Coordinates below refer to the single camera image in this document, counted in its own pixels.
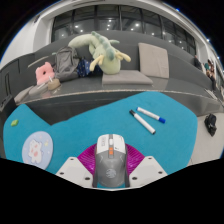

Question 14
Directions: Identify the round pale blue mouse pad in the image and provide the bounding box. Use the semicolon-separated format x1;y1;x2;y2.
21;130;54;170

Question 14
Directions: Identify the long green dragon plush toy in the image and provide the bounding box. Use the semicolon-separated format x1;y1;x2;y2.
67;30;132;76

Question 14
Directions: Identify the pink plush cushion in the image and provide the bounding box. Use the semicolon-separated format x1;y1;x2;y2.
35;61;56;86

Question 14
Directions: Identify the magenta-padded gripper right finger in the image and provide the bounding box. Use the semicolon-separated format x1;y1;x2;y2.
125;143;168;186

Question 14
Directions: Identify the upright grey square cushion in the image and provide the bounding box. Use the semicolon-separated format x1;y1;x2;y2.
137;42;170;80

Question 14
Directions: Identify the large dark glass window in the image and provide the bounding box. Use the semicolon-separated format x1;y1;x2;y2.
50;4;198;56

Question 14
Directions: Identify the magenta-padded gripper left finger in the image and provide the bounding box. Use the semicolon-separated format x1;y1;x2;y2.
55;144;98;186

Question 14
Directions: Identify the round grey seat cushion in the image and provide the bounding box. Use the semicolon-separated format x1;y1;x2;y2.
28;83;51;98

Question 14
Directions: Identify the small tan round pouch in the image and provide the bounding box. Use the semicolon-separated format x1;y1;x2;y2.
47;78;62;92

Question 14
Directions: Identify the dark blue patterned bag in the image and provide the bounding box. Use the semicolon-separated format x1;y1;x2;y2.
76;58;104;78

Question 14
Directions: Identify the flat grey seat cushion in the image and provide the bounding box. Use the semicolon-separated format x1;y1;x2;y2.
13;85;34;104
101;69;155;86

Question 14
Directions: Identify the grey white computer mouse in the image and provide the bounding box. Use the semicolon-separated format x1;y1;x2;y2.
92;133;131;189

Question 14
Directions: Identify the white marker with blue cap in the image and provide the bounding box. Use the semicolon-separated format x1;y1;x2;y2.
136;106;167;125

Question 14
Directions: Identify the grey backpack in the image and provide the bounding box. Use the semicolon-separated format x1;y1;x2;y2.
53;45;81;83

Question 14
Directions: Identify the person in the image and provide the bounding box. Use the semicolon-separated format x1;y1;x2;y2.
193;54;203;69
203;59;219;91

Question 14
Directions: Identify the white marker with black cap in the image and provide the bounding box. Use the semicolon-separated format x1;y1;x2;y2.
129;109;157;135

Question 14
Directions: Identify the black bag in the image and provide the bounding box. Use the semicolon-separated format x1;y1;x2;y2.
203;113;218;137

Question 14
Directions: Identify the black suitcase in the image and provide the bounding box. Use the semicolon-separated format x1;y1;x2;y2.
0;72;15;113

